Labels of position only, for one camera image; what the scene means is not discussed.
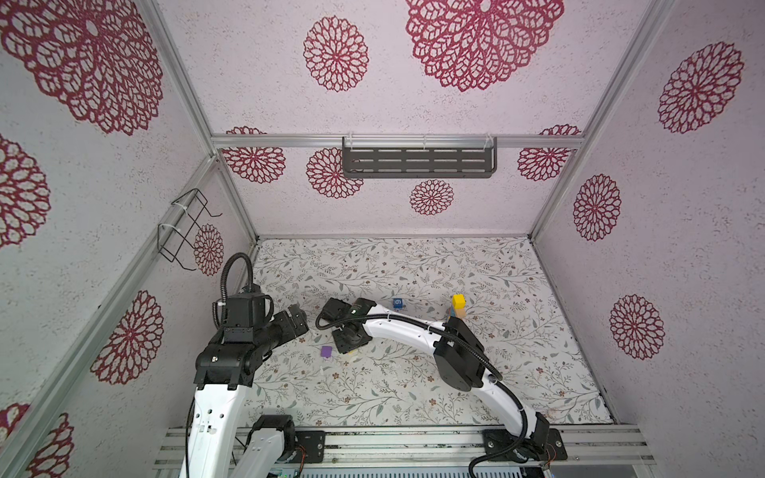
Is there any yellow wood cube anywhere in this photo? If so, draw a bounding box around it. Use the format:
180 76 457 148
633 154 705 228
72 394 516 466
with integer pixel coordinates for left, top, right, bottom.
451 294 466 310

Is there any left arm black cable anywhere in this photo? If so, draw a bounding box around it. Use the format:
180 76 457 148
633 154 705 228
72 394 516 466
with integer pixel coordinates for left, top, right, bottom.
211 252 275 330

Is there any black wire wall basket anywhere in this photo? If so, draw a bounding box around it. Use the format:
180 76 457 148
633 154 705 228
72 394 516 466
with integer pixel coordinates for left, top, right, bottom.
155 188 222 272

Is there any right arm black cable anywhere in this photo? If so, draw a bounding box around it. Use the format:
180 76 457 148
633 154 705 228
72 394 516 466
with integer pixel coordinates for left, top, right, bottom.
315 310 530 478

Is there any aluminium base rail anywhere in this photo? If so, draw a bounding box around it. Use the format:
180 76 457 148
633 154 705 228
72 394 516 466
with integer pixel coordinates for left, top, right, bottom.
154 425 655 470

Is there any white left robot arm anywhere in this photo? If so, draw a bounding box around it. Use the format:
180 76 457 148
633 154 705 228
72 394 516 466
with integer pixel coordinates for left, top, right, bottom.
179 292 309 477

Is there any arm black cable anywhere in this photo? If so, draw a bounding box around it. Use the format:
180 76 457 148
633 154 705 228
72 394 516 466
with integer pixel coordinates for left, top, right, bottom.
315 310 530 478
211 252 275 330

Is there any dark grey wall shelf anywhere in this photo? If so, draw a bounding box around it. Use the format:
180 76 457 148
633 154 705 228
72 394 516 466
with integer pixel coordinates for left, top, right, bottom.
341 137 497 179

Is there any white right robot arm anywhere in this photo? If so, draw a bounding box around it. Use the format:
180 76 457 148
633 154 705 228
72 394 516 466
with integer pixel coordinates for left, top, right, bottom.
315 298 550 447

